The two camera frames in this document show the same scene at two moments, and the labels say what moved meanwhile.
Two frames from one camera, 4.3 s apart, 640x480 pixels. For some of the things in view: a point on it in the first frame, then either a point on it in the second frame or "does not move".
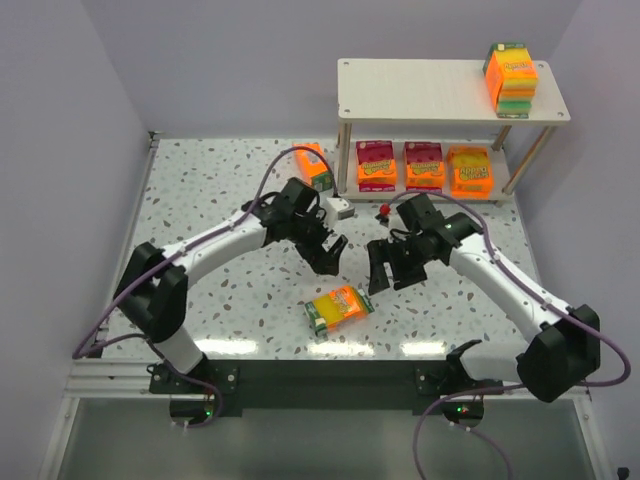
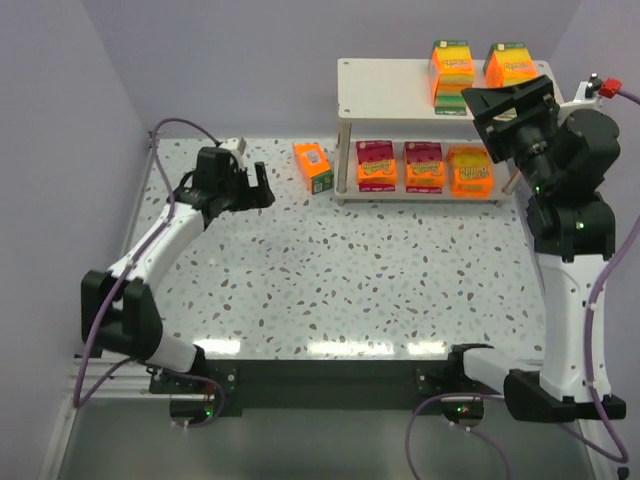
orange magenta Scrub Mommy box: x=376 y=166 does not move
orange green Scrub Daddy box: x=310 y=168 does not move
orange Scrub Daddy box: x=470 y=172 does not move
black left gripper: x=316 y=248 -> x=246 y=188
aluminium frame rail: x=92 y=375 does not move
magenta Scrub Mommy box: x=424 y=166 does not move
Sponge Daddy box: x=511 y=73 does not move
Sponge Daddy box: x=342 y=305 -> x=451 y=71
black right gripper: x=396 y=257 -> x=516 y=120
